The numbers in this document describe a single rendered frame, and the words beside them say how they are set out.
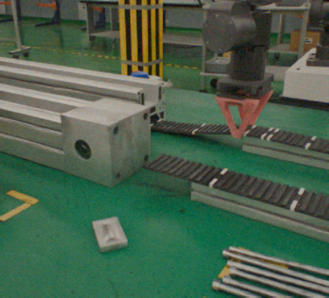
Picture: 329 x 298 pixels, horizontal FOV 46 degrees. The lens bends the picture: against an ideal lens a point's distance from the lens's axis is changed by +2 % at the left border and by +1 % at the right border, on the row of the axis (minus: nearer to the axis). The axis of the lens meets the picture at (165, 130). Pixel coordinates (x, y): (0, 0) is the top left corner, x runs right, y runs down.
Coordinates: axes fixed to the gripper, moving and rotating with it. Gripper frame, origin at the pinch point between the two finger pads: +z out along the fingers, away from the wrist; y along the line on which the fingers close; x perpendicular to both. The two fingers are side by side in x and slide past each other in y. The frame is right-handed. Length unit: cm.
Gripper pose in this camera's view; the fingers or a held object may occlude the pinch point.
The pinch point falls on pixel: (242, 128)
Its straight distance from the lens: 68.8
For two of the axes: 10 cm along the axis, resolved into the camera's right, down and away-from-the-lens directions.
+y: -5.1, 3.1, -8.0
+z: 0.0, 9.3, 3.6
